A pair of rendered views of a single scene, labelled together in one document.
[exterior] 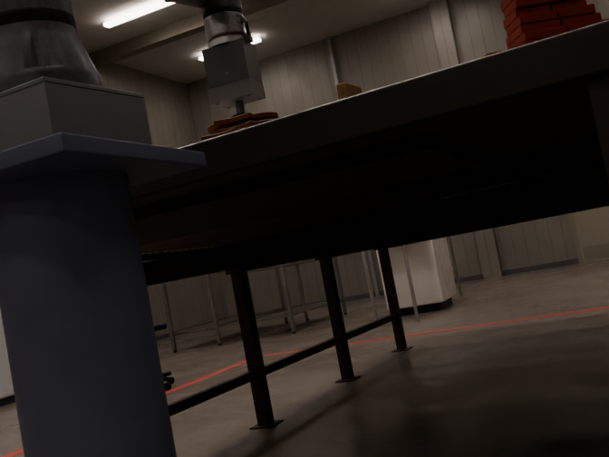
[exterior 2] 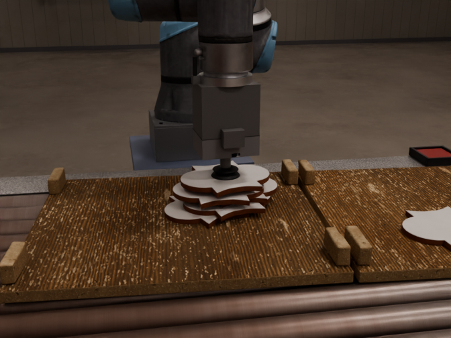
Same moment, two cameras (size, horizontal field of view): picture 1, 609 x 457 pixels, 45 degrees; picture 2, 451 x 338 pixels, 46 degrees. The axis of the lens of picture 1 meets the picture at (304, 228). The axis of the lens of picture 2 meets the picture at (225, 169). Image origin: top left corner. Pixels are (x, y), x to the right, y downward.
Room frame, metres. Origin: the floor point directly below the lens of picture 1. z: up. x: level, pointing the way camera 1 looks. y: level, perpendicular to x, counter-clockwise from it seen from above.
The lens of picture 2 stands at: (1.95, -0.35, 1.27)
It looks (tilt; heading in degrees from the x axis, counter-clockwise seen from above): 20 degrees down; 145
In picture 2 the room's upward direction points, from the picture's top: straight up
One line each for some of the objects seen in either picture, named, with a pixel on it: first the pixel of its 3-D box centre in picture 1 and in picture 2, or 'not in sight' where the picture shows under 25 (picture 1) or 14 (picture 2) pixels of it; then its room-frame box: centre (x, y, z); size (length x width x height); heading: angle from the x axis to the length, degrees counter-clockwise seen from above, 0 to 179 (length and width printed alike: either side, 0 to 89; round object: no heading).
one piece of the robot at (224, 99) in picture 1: (236, 72); (225, 115); (1.35, 0.07, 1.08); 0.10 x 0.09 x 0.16; 160
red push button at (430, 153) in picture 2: not in sight; (435, 156); (1.36, 0.58, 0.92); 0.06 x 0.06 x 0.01; 64
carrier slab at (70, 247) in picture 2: not in sight; (178, 222); (1.34, 0.00, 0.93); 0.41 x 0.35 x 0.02; 61
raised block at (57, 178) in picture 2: (350, 93); (56, 180); (1.13, -0.11, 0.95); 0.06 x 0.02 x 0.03; 151
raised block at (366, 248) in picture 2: not in sight; (358, 245); (1.56, 0.12, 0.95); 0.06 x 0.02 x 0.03; 150
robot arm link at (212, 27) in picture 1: (227, 30); (223, 58); (1.34, 0.07, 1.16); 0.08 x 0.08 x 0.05
